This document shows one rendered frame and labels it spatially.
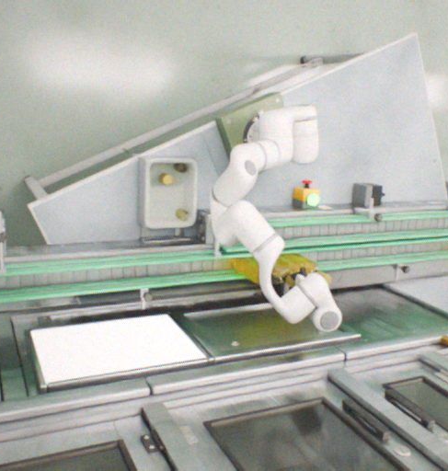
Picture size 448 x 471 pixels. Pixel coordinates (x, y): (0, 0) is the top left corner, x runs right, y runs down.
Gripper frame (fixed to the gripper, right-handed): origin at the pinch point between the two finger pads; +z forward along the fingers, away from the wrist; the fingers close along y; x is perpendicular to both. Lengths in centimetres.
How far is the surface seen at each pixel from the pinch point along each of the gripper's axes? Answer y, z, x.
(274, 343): -11.9, -15.8, 10.1
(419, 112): 51, 61, -67
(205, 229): 11.1, 23.1, 24.5
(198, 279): -3.1, 14.6, 27.6
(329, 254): -1.4, 35.8, -24.3
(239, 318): -12.6, 4.1, 15.8
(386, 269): -10, 43, -51
